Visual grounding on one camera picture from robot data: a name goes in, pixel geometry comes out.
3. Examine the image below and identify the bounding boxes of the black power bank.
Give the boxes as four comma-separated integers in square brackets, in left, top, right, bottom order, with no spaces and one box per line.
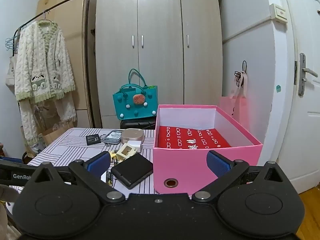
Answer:
[111,153,153,190]

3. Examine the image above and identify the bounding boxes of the cream plastic star toy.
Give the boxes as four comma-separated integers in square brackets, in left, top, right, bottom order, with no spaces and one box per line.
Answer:
[116,143,137,162]

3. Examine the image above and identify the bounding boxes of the grey calculator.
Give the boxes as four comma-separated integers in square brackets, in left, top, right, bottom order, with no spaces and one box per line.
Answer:
[100,129,122,145]

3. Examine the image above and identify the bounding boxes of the pink storage box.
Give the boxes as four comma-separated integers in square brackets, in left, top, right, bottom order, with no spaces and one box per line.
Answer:
[153,105,263,194]

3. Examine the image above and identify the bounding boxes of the white USB charger plug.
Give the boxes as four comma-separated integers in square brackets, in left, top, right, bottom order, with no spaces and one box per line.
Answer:
[127,140,142,153]

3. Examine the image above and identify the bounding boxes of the yellow black battery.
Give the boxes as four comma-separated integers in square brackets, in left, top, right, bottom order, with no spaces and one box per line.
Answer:
[106,171,113,187]

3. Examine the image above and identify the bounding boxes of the brown paper bag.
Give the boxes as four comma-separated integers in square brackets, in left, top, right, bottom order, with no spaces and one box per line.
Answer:
[42,122,74,146]

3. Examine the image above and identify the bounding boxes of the pink paper shopping bag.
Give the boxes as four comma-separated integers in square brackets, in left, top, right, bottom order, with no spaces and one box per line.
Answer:
[219,71,251,131]

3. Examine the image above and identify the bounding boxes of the black suitcase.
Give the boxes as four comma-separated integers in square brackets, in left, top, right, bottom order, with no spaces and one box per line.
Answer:
[120,118,156,129]

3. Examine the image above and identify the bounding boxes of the teal felt tote bag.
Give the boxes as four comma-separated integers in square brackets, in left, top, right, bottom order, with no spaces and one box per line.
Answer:
[113,68,158,121]

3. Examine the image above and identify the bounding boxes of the cream knitted cardigan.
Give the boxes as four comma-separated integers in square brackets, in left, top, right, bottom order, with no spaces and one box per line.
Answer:
[15,20,77,146]

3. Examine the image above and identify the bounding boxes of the grey three-door wardrobe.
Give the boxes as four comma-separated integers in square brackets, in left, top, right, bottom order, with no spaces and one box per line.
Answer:
[95,0,223,128]

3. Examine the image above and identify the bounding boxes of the black clothes rack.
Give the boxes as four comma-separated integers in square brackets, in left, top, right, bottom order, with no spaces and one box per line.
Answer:
[14,0,98,128]

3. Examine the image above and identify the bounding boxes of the white door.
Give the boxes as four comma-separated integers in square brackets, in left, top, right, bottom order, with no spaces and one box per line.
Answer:
[278,0,319,193]

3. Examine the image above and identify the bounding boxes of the black hair ties on hook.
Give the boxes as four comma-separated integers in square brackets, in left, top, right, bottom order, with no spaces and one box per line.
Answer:
[234,60,248,88]

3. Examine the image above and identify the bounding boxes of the silver door handle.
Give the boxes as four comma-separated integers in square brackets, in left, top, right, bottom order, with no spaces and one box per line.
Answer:
[298,53,318,97]

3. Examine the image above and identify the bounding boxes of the white wall switch box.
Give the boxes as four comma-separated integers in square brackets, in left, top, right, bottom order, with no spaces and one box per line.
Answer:
[270,3,288,24]

